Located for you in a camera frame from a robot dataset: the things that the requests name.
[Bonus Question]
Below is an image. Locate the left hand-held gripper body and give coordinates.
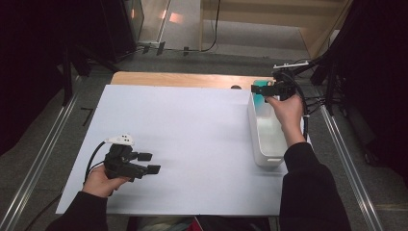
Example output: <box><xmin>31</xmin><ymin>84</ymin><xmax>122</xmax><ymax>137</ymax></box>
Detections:
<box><xmin>103</xmin><ymin>134</ymin><xmax>148</xmax><ymax>183</ymax></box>

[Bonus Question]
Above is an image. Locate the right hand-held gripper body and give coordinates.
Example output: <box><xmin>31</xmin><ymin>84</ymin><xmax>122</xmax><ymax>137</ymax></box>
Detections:
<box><xmin>271</xmin><ymin>61</ymin><xmax>310</xmax><ymax>101</ymax></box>

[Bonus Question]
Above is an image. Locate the white storage box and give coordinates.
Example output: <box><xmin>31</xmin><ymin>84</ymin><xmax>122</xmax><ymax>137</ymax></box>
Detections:
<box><xmin>247</xmin><ymin>84</ymin><xmax>311</xmax><ymax>169</ymax></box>

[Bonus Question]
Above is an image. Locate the person's left hand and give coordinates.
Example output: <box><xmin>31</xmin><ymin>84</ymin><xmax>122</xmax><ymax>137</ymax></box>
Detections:
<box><xmin>82</xmin><ymin>165</ymin><xmax>131</xmax><ymax>199</ymax></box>

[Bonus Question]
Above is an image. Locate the person's right hand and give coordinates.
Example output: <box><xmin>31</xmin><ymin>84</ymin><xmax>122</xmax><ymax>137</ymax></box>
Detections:
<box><xmin>265</xmin><ymin>92</ymin><xmax>307</xmax><ymax>148</ymax></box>

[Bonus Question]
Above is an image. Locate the white board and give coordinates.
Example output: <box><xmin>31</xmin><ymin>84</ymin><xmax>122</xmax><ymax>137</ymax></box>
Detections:
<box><xmin>55</xmin><ymin>84</ymin><xmax>314</xmax><ymax>218</ymax></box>

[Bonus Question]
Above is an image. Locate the black metal stand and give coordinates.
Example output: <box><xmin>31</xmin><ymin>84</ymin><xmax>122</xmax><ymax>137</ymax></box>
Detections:
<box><xmin>61</xmin><ymin>41</ymin><xmax>119</xmax><ymax>107</ymax></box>
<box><xmin>288</xmin><ymin>47</ymin><xmax>347</xmax><ymax>116</ymax></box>

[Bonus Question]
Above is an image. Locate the dark curtain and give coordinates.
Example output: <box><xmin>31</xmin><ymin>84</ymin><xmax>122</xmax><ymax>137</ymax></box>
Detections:
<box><xmin>0</xmin><ymin>0</ymin><xmax>107</xmax><ymax>155</ymax></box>
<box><xmin>333</xmin><ymin>0</ymin><xmax>408</xmax><ymax>177</ymax></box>

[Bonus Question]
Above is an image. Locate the metal framed glass panel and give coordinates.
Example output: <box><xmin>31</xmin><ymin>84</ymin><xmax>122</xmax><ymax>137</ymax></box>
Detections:
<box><xmin>138</xmin><ymin>0</ymin><xmax>203</xmax><ymax>44</ymax></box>

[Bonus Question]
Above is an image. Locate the black cabinet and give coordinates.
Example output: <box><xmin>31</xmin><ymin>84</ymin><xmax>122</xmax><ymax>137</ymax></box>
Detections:
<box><xmin>99</xmin><ymin>0</ymin><xmax>145</xmax><ymax>64</ymax></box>

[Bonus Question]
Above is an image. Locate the left hand-held gripper cable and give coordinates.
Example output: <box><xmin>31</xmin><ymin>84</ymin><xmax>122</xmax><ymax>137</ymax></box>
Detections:
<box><xmin>84</xmin><ymin>141</ymin><xmax>107</xmax><ymax>184</ymax></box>

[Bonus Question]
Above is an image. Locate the hand-held gripper cable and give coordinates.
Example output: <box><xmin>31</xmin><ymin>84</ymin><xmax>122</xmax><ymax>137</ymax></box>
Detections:
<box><xmin>84</xmin><ymin>141</ymin><xmax>107</xmax><ymax>184</ymax></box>
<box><xmin>287</xmin><ymin>75</ymin><xmax>311</xmax><ymax>141</ymax></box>

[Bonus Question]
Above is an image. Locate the bundle of black cables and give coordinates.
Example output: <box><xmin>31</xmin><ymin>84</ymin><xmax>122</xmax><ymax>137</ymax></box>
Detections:
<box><xmin>302</xmin><ymin>94</ymin><xmax>328</xmax><ymax>119</ymax></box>

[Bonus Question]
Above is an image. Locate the right hand-held gripper cable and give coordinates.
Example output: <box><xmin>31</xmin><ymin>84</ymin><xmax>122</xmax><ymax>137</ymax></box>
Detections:
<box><xmin>287</xmin><ymin>75</ymin><xmax>311</xmax><ymax>141</ymax></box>

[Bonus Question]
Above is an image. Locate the light wooden frame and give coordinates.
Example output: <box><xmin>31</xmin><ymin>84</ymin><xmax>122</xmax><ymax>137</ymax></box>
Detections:
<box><xmin>198</xmin><ymin>0</ymin><xmax>354</xmax><ymax>61</ymax></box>

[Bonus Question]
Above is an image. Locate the metal rail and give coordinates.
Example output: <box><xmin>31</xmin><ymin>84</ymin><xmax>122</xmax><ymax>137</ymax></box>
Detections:
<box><xmin>320</xmin><ymin>105</ymin><xmax>384</xmax><ymax>231</ymax></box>
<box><xmin>0</xmin><ymin>92</ymin><xmax>80</xmax><ymax>231</ymax></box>

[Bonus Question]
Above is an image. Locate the thin black cable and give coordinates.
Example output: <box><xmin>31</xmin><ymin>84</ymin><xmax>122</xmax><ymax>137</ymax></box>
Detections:
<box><xmin>23</xmin><ymin>192</ymin><xmax>64</xmax><ymax>231</ymax></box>

